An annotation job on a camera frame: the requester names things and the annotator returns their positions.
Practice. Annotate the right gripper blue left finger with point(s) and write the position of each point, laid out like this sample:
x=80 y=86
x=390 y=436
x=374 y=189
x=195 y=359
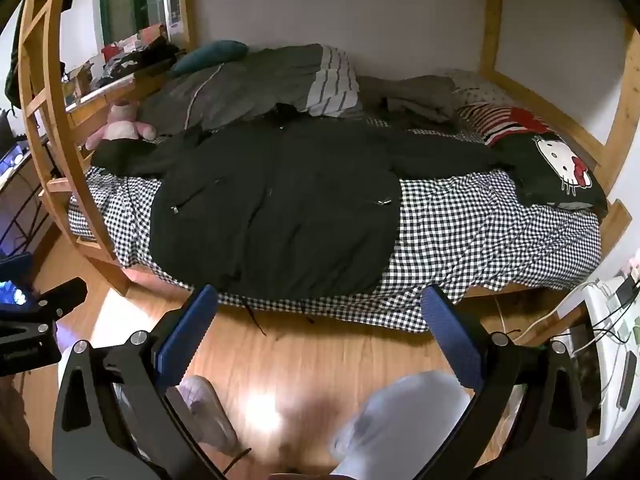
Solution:
x=113 y=419

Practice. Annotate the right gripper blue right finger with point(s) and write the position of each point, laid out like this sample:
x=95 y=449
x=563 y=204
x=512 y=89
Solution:
x=547 y=439

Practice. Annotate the large black jacket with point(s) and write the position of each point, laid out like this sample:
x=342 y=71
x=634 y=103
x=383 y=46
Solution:
x=285 y=206

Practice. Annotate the folded grey clothes pile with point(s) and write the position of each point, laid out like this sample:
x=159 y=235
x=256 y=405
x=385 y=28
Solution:
x=419 y=103

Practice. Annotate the grey slipper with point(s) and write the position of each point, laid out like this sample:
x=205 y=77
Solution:
x=197 y=405

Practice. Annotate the grey trouser leg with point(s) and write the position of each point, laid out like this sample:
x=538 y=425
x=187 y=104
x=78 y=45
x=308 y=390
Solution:
x=399 y=428

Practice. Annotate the black white checkered bedsheet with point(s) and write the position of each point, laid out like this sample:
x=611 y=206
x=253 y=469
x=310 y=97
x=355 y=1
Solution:
x=456 y=233

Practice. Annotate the pink plush teddy bear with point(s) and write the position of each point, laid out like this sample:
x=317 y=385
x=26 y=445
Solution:
x=121 y=124

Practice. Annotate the Hello Kitty black pillow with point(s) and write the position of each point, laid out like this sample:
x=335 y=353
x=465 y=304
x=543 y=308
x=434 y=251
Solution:
x=546 y=171

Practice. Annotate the cluttered wooden shelf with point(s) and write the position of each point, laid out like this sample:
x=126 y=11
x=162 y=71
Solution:
x=147 y=48

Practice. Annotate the red striped pillow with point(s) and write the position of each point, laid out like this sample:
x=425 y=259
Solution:
x=494 y=122

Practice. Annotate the teal pillow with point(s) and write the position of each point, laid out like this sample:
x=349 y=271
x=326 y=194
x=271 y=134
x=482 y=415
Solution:
x=215 y=53

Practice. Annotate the white dotted pillow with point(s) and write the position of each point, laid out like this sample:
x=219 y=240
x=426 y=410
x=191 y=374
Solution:
x=471 y=88

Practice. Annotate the grey striped duvet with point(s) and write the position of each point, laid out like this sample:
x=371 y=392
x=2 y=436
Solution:
x=317 y=80

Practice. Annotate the white desk with cables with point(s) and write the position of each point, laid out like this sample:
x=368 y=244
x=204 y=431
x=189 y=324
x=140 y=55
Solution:
x=613 y=316

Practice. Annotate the wooden bunk bed frame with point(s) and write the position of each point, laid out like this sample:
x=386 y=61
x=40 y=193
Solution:
x=55 y=136

